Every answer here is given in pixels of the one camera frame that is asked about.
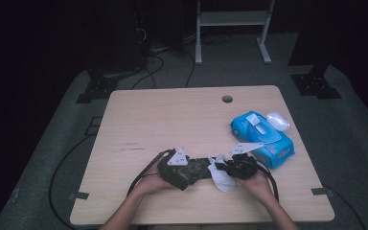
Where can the blue wet wipes pack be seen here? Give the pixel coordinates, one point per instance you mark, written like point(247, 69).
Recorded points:
point(268, 143)

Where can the white metal stand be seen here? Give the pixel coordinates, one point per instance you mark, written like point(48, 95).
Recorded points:
point(233, 18)

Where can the white oval pack lid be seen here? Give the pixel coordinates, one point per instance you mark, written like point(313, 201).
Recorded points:
point(278, 120)

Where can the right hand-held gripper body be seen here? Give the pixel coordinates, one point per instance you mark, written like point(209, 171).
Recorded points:
point(244, 166)

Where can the person's left hand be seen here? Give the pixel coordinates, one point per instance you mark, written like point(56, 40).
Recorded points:
point(151, 183)

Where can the person's right hand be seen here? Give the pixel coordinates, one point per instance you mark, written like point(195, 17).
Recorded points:
point(257, 187)

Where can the white wet wipe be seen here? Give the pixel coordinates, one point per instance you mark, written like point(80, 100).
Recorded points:
point(220, 180)

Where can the black stand base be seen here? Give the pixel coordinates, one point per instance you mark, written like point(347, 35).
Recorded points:
point(98, 88)
point(315, 84)

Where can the grey tape piece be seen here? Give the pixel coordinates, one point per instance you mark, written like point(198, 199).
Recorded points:
point(322, 191)
point(78, 195)

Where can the black floor frame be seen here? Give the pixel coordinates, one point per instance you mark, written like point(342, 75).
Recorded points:
point(89, 127)

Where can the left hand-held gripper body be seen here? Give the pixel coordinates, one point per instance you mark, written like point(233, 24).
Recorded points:
point(172, 166)

